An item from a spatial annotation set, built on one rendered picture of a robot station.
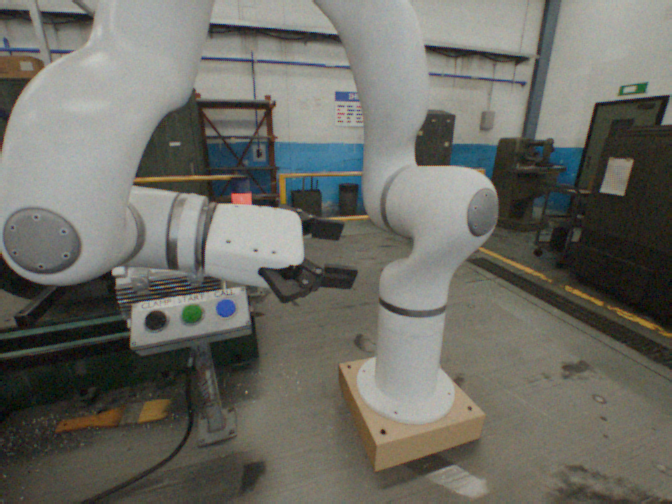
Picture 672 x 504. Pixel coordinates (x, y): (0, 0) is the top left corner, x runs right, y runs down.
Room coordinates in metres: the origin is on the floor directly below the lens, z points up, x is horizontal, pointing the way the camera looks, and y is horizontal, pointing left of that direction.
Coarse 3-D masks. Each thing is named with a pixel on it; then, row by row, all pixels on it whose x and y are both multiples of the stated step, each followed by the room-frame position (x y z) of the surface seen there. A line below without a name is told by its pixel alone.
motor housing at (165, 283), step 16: (128, 272) 0.54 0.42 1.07; (160, 272) 0.55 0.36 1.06; (176, 272) 0.55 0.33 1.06; (128, 288) 0.52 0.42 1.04; (160, 288) 0.54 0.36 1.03; (176, 288) 0.54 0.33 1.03; (192, 288) 0.55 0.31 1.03; (208, 288) 0.56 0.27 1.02; (224, 288) 0.69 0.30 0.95; (128, 304) 0.50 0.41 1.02
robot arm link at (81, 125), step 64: (128, 0) 0.29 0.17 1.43; (192, 0) 0.32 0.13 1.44; (64, 64) 0.24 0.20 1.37; (128, 64) 0.26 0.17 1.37; (192, 64) 0.32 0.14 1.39; (64, 128) 0.20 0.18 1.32; (128, 128) 0.22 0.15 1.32; (0, 192) 0.19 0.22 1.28; (64, 192) 0.19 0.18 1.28; (128, 192) 0.22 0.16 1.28; (64, 256) 0.18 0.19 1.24; (128, 256) 0.24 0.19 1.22
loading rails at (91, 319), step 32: (64, 320) 0.58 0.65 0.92; (96, 320) 0.59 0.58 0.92; (0, 352) 0.51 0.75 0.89; (32, 352) 0.46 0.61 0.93; (64, 352) 0.47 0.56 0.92; (96, 352) 0.49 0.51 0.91; (128, 352) 0.51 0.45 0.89; (160, 352) 0.53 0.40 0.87; (224, 352) 0.58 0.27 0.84; (256, 352) 0.61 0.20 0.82; (0, 384) 0.43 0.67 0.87; (32, 384) 0.45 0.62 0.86; (64, 384) 0.46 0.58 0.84; (96, 384) 0.48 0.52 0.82; (128, 384) 0.50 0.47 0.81; (160, 384) 0.50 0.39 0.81; (0, 416) 0.40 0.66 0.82
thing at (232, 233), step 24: (216, 216) 0.30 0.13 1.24; (240, 216) 0.32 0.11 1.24; (264, 216) 0.33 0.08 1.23; (288, 216) 0.35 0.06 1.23; (216, 240) 0.27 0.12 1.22; (240, 240) 0.28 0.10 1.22; (264, 240) 0.29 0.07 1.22; (288, 240) 0.30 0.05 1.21; (216, 264) 0.27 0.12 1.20; (240, 264) 0.27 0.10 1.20; (264, 264) 0.27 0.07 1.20; (288, 264) 0.28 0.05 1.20
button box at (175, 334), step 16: (240, 288) 0.44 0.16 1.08; (144, 304) 0.39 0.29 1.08; (160, 304) 0.39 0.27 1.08; (176, 304) 0.40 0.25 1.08; (208, 304) 0.41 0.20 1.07; (240, 304) 0.42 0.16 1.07; (176, 320) 0.38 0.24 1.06; (208, 320) 0.39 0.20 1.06; (224, 320) 0.39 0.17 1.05; (240, 320) 0.40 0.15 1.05; (144, 336) 0.35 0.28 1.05; (160, 336) 0.36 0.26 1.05; (176, 336) 0.36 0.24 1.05; (192, 336) 0.36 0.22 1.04; (208, 336) 0.38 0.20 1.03; (224, 336) 0.40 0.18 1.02; (144, 352) 0.36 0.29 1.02
